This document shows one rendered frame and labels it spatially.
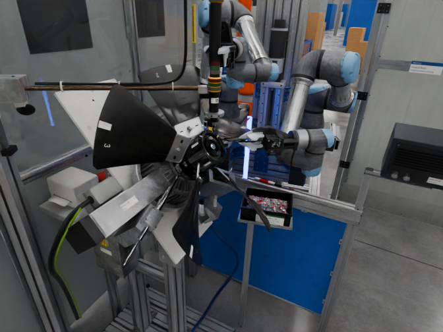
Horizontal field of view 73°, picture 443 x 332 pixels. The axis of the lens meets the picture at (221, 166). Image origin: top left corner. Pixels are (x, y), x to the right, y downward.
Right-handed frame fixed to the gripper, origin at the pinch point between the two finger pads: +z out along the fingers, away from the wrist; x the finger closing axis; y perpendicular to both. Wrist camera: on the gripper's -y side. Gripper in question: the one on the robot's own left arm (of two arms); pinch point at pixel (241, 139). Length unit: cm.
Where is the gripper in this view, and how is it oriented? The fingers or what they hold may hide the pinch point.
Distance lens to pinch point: 113.8
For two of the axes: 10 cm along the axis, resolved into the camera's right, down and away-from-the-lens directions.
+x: -0.5, 8.3, 5.5
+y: 1.7, 5.5, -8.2
